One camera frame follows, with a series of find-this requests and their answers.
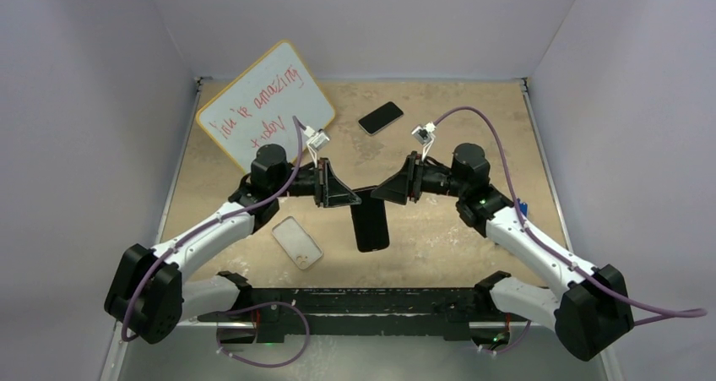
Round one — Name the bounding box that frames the black phone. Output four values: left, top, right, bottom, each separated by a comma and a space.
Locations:
358, 101, 404, 136

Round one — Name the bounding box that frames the white phone case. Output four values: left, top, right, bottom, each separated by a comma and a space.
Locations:
271, 216, 323, 270

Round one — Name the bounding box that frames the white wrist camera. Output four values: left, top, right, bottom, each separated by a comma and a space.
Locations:
411, 122, 436, 147
304, 127, 330, 154

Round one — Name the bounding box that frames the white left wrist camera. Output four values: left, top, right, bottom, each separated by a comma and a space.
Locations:
304, 127, 330, 154

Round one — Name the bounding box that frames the black phone case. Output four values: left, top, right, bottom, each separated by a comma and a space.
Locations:
350, 187, 390, 253

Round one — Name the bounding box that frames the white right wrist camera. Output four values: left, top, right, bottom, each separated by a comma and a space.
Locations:
411, 122, 436, 147

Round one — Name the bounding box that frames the white board yellow frame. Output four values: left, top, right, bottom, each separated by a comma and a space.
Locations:
195, 40, 336, 172

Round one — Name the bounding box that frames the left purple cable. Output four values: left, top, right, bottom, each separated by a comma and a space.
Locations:
120, 116, 312, 369

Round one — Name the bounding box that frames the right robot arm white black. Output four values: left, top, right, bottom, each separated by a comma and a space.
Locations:
371, 143, 635, 361

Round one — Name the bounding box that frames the purple cable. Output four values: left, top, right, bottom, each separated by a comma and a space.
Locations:
431, 106, 708, 356
120, 116, 312, 369

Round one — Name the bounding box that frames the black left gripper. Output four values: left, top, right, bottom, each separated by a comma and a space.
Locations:
271, 158, 360, 208

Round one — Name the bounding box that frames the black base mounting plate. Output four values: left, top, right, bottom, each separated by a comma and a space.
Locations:
198, 287, 523, 343

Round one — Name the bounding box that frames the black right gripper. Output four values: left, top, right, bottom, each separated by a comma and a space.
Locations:
372, 153, 467, 206

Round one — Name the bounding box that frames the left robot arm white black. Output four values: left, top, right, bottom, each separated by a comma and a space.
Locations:
104, 144, 361, 344

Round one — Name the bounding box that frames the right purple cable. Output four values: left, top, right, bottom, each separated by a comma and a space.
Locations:
431, 106, 708, 356

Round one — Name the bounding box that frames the aluminium frame rail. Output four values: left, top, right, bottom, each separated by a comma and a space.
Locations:
116, 287, 610, 329

